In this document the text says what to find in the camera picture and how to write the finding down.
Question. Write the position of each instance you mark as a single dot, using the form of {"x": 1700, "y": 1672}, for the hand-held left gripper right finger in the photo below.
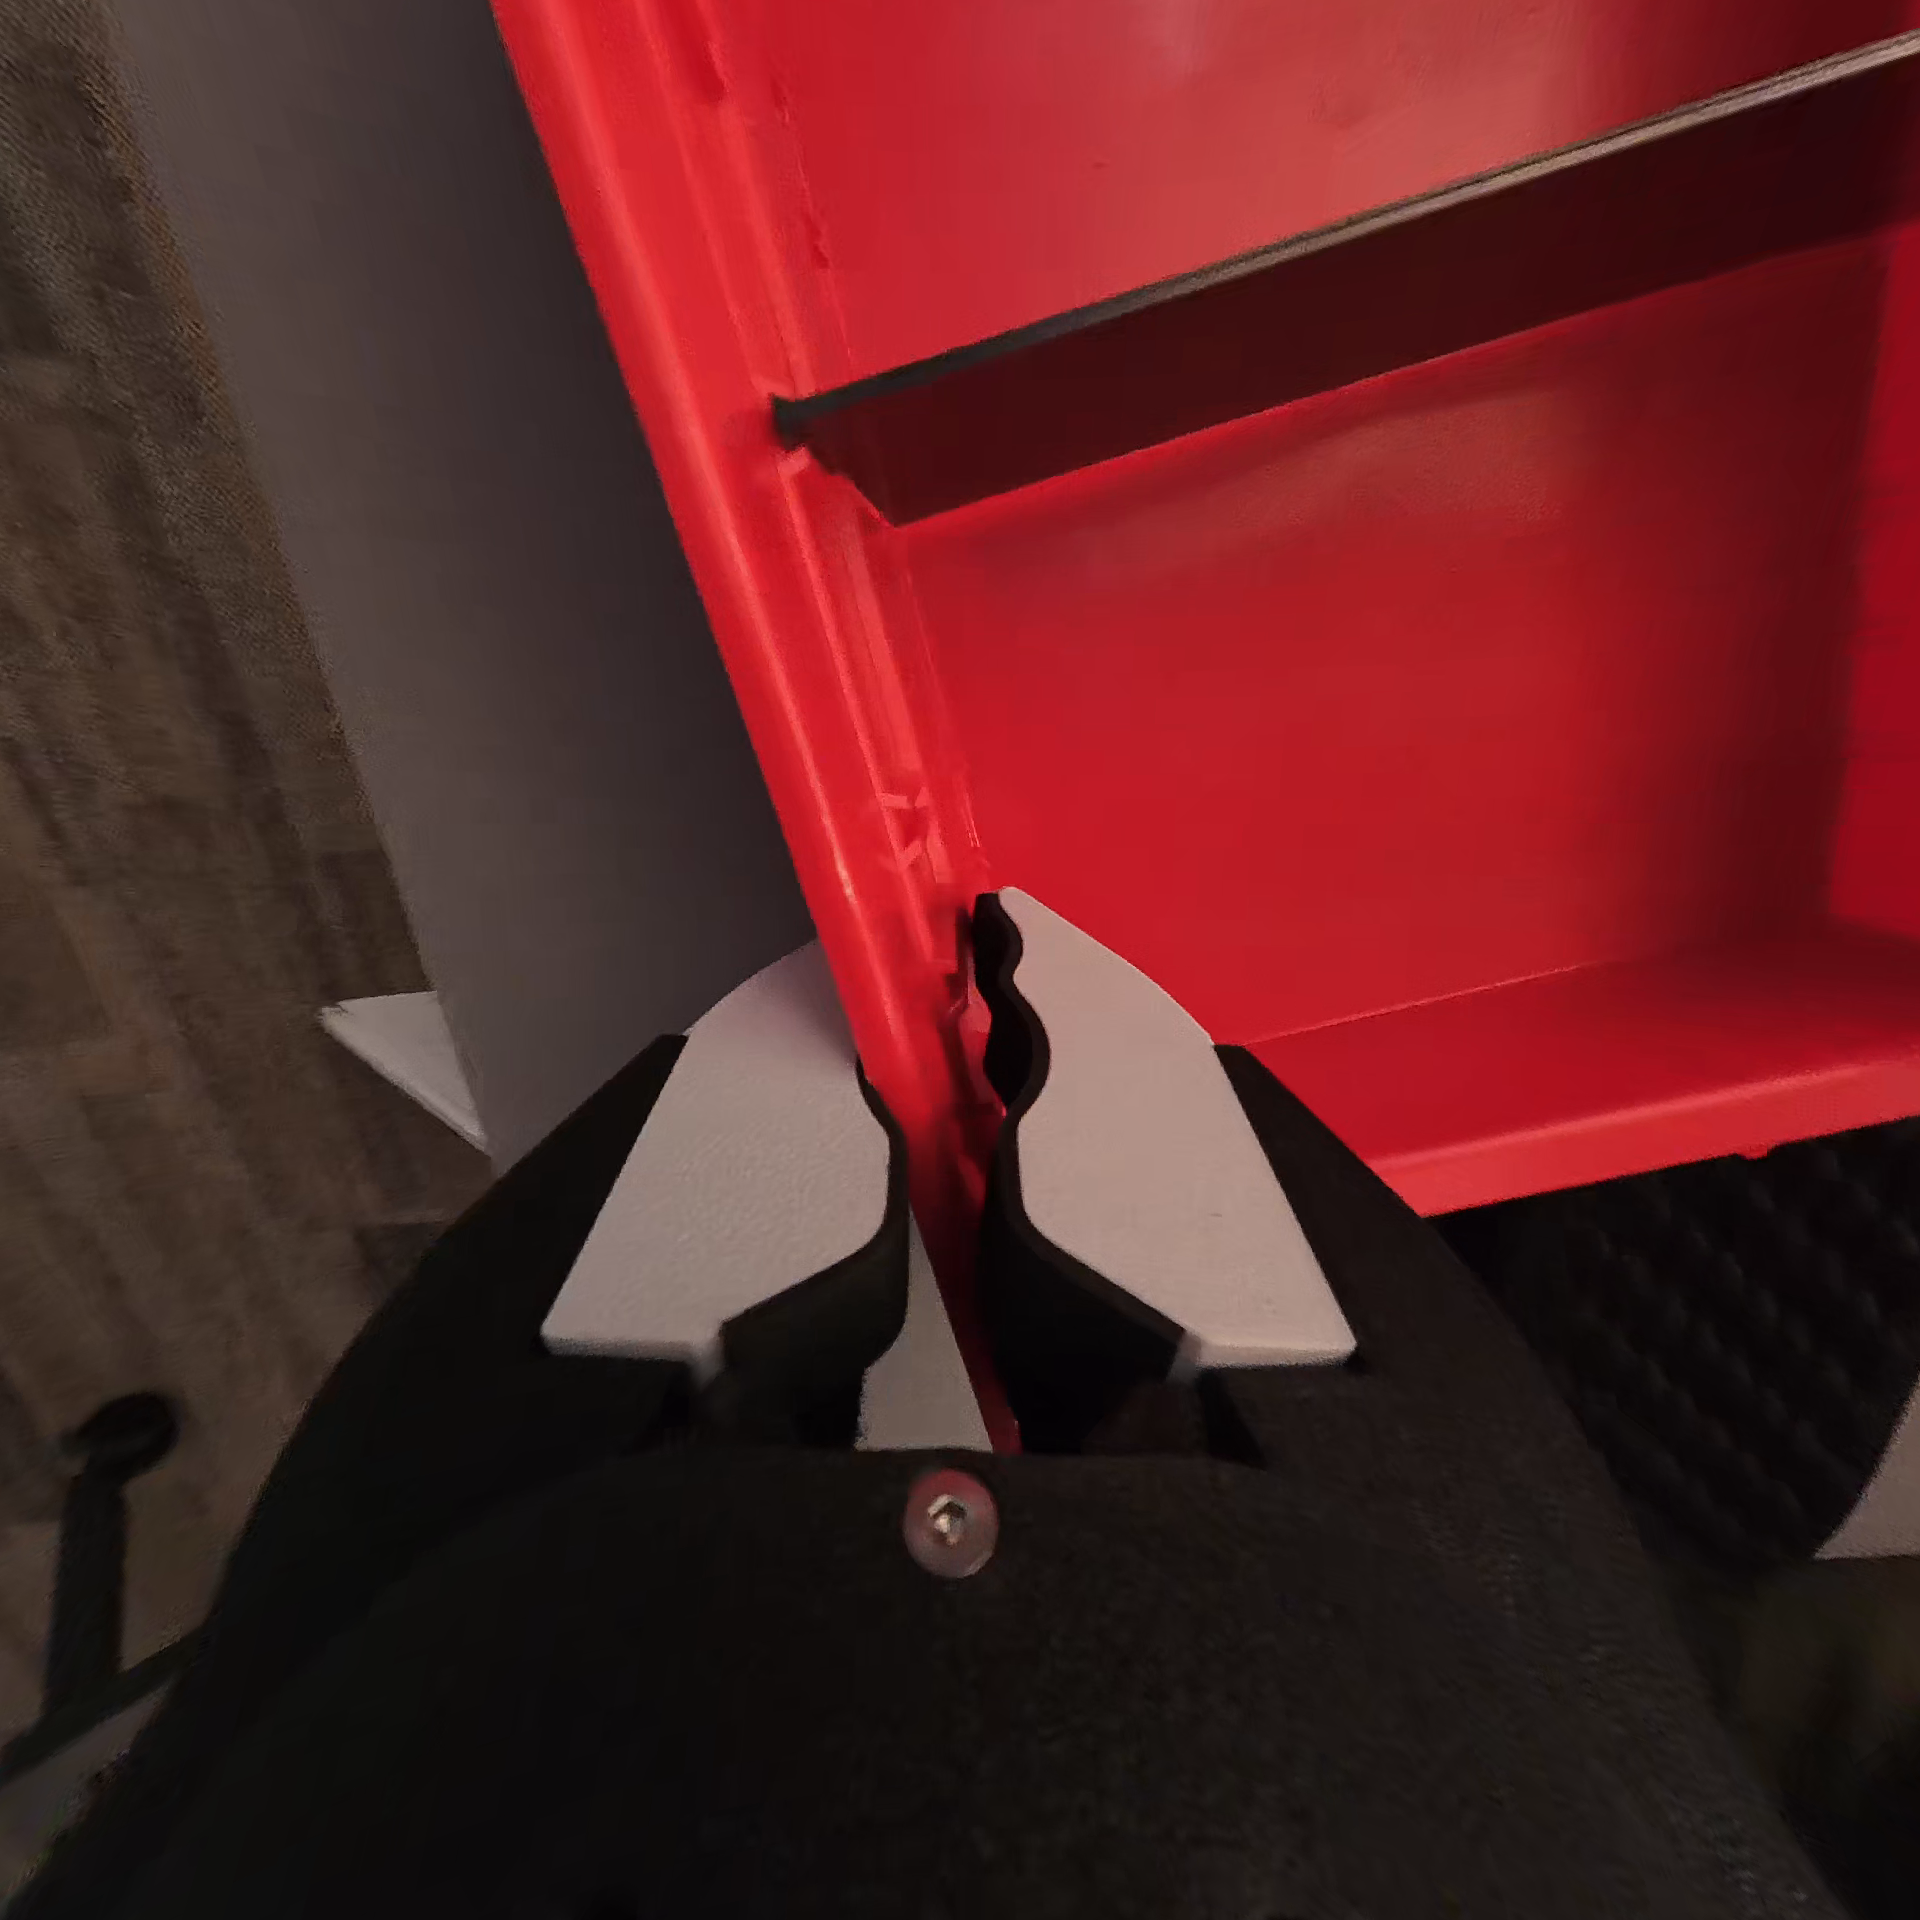
{"x": 1170, "y": 1184}

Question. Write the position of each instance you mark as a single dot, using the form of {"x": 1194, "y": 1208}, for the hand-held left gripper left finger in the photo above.
{"x": 721, "y": 1184}

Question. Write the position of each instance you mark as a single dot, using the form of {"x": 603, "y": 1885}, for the red plastic bin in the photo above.
{"x": 1348, "y": 674}

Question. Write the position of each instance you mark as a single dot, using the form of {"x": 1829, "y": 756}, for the dark ribbed object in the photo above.
{"x": 1695, "y": 1320}

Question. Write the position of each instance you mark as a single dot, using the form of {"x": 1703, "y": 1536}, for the black chair base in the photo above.
{"x": 90, "y": 1500}

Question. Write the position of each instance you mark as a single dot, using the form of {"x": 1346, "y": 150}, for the black bin divider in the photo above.
{"x": 1201, "y": 390}

